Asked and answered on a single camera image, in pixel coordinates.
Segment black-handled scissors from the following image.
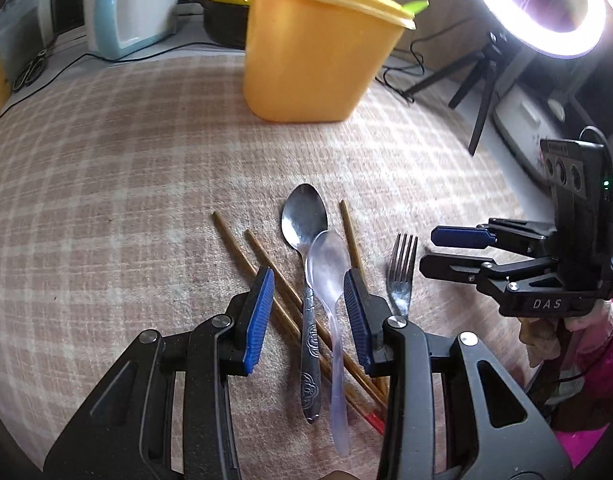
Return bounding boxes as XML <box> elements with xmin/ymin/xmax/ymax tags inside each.
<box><xmin>12</xmin><ymin>49</ymin><xmax>50</xmax><ymax>92</ymax></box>

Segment black clay pot, yellow lid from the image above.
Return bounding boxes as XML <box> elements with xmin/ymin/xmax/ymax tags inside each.
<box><xmin>202</xmin><ymin>0</ymin><xmax>258</xmax><ymax>52</ymax></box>

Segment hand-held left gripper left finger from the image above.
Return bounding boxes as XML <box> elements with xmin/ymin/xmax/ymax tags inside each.
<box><xmin>44</xmin><ymin>266</ymin><xmax>276</xmax><ymax>480</ymax></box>

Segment black electric pot cable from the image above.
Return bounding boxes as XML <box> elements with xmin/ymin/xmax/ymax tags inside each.
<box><xmin>0</xmin><ymin>41</ymin><xmax>247</xmax><ymax>133</ymax></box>

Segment black tripod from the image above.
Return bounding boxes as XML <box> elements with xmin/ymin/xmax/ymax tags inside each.
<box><xmin>404</xmin><ymin>32</ymin><xmax>503</xmax><ymax>157</ymax></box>

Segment clear plastic spoon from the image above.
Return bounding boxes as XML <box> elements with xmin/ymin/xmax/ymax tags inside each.
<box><xmin>306</xmin><ymin>231</ymin><xmax>351</xmax><ymax>458</ymax></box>

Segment yellow plastic container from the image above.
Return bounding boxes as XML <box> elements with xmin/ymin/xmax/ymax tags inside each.
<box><xmin>242</xmin><ymin>0</ymin><xmax>417</xmax><ymax>124</ymax></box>

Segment white floral rice cooker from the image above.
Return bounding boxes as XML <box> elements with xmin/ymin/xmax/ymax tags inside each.
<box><xmin>493</xmin><ymin>55</ymin><xmax>595</xmax><ymax>183</ymax></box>

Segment white electric pot, blue handle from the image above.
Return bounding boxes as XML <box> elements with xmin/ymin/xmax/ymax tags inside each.
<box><xmin>82</xmin><ymin>0</ymin><xmax>183</xmax><ymax>59</ymax></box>

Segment black ring light cable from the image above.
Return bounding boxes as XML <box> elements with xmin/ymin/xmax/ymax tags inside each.
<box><xmin>381</xmin><ymin>15</ymin><xmax>487</xmax><ymax>107</ymax></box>

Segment metal fork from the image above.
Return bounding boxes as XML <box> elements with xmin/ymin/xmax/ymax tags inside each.
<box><xmin>387</xmin><ymin>232</ymin><xmax>419</xmax><ymax>319</ymax></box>

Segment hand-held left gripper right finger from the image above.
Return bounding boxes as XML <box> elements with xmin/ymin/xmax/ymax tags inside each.
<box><xmin>343</xmin><ymin>268</ymin><xmax>572</xmax><ymax>480</ymax></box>

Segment embossed metal spoon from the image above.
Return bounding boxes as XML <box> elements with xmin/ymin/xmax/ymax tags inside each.
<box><xmin>281</xmin><ymin>183</ymin><xmax>330</xmax><ymax>424</ymax></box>

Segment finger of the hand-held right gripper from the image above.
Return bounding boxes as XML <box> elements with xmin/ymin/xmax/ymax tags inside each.
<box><xmin>419</xmin><ymin>253</ymin><xmax>560</xmax><ymax>302</ymax></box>
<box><xmin>431</xmin><ymin>217</ymin><xmax>558</xmax><ymax>257</ymax></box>

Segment checked beige tablecloth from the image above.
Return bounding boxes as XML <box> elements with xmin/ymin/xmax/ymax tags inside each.
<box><xmin>0</xmin><ymin>52</ymin><xmax>555</xmax><ymax>480</ymax></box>

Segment grey metal cutting board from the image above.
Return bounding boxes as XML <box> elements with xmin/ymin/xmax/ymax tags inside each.
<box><xmin>0</xmin><ymin>0</ymin><xmax>54</xmax><ymax>78</ymax></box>

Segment pink patterned garment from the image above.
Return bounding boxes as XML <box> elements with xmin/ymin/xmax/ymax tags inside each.
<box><xmin>517</xmin><ymin>296</ymin><xmax>613</xmax><ymax>480</ymax></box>

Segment white ring light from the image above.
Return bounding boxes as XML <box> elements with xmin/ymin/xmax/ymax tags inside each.
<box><xmin>464</xmin><ymin>0</ymin><xmax>608</xmax><ymax>59</ymax></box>

